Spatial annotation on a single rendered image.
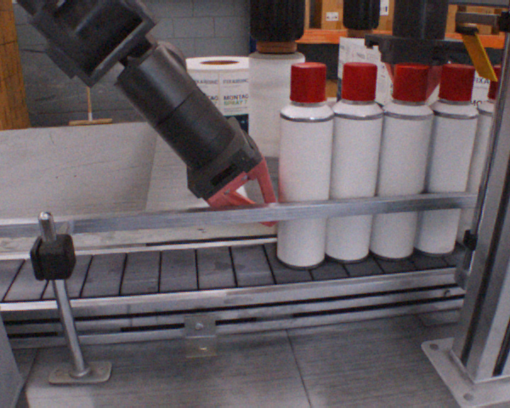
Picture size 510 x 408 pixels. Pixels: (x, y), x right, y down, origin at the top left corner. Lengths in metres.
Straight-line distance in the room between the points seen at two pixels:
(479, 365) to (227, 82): 0.62
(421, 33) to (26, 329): 0.49
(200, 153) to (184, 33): 4.42
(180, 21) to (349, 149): 4.41
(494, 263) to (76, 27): 0.39
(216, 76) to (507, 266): 0.61
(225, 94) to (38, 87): 4.34
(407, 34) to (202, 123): 0.24
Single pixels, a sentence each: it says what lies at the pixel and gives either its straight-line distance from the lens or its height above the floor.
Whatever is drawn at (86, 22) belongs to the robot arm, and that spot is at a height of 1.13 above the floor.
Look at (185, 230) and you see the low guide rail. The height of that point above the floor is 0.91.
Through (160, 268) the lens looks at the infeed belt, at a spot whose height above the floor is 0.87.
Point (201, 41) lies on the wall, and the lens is 4.83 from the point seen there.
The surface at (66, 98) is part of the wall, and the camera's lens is 5.07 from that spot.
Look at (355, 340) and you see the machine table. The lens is 0.49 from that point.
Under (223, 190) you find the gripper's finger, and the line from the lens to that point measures 0.43.
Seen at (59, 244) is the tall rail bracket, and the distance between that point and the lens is 0.38.
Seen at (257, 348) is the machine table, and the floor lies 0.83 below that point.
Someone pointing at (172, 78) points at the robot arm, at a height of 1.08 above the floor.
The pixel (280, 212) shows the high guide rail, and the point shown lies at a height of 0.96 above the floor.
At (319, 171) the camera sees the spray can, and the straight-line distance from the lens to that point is 0.45.
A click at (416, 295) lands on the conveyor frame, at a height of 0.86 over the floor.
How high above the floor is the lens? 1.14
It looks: 24 degrees down
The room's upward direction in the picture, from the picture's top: straight up
